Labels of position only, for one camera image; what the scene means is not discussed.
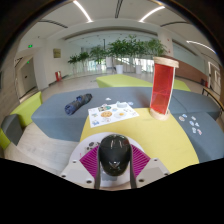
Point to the lime green angular bench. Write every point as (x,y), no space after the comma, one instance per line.
(28,108)

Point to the wooden chair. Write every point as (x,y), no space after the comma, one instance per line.
(213,96)

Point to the green exit sign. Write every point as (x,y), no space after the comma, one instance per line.
(30,46)

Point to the long grey bench seat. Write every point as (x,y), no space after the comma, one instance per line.
(56,115)

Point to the folded dark blue umbrella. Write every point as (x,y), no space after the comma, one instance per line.
(77,103)

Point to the lime green flat bench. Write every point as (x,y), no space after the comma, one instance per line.
(121,80)

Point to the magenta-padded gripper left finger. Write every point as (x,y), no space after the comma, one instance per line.
(87,163)

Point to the gold wall plaque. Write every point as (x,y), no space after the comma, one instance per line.
(57,53)

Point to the round white printed mouse pad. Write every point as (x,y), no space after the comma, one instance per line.
(85,147)

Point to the dark grey ottoman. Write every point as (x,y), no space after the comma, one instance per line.
(12,128)

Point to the red cylinder with wooden ends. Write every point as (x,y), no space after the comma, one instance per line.
(162,90)

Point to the white sticker sheet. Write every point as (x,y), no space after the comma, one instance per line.
(111,114)

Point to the black computer mouse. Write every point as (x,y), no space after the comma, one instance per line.
(114,155)

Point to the red fire extinguisher cabinet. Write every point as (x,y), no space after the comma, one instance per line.
(58,76)

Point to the group of potted green plants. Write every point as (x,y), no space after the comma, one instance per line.
(125,48)

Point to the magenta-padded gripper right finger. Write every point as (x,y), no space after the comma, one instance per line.
(141,163)

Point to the group of ceiling light strips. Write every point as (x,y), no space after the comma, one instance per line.
(82,10)

